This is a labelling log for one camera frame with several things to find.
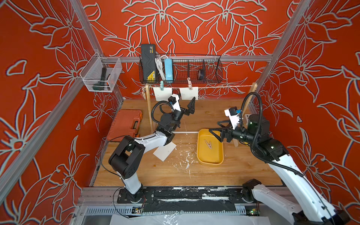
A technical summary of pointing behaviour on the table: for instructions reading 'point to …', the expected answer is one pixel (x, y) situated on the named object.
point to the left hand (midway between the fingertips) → (187, 95)
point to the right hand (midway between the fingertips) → (212, 127)
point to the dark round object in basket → (201, 72)
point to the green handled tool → (100, 85)
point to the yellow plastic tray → (210, 148)
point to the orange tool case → (127, 123)
